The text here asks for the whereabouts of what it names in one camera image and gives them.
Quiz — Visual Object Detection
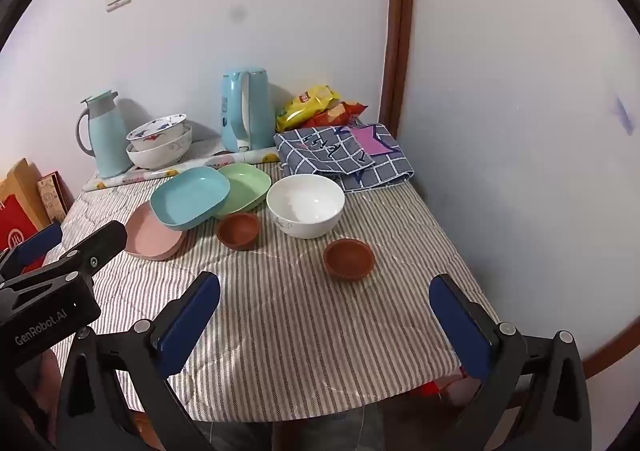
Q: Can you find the pink plate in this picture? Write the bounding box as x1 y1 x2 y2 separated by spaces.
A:
124 202 187 262

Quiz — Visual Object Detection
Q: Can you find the painted porcelain bowl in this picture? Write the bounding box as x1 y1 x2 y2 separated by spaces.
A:
126 113 189 153

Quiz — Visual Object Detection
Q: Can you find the blue plate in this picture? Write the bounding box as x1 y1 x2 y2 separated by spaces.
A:
150 166 231 232

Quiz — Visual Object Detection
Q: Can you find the light blue electric kettle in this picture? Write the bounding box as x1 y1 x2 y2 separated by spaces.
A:
220 66 276 153

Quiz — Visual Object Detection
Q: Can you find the brown wooden door frame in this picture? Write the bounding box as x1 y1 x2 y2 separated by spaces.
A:
378 0 416 137

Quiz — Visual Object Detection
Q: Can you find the fruit-print oilcloth mat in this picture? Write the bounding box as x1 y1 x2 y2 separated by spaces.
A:
82 138 281 192

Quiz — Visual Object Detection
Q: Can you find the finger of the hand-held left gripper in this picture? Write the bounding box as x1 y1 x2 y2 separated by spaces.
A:
27 220 128 282
0 222 64 278

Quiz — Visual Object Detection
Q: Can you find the tan cardboard box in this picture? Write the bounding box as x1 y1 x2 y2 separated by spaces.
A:
0 158 48 237

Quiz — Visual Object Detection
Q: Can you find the red box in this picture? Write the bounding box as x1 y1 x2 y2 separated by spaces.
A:
0 195 43 277

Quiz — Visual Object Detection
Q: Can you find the brown printed box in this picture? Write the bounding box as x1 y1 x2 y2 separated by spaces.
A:
37 171 69 224

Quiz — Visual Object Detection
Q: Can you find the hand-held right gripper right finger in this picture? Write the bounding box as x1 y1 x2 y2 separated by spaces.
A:
429 273 600 451

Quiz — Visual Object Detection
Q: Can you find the striped tablecloth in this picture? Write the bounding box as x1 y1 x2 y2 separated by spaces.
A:
47 166 501 424

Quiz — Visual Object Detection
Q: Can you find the large white swirl-pattern bowl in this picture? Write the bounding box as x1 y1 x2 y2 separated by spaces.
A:
126 125 193 170

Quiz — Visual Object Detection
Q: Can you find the brown wooden baseboard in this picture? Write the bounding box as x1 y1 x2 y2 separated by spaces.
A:
580 316 633 379

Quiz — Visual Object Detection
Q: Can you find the blue-grey checked cloth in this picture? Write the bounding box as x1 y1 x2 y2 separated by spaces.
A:
273 120 416 193

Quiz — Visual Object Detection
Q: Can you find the light blue thermos jug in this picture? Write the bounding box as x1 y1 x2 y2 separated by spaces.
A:
75 90 132 178

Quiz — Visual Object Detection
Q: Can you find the green plate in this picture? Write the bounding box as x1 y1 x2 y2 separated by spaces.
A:
215 162 272 219

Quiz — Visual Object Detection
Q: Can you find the small brown bowl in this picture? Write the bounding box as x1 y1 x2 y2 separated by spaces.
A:
216 212 261 251
323 238 376 280

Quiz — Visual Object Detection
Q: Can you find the red chips bag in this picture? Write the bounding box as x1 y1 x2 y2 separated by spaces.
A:
300 101 367 129

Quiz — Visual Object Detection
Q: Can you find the person's jeans leg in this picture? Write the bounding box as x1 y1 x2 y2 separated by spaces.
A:
192 403 386 451

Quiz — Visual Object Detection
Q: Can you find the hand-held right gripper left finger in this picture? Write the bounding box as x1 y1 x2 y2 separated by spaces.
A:
56 271 222 451

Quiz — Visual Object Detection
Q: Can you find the yellow chips bag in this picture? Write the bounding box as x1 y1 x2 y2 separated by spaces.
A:
276 85 341 133

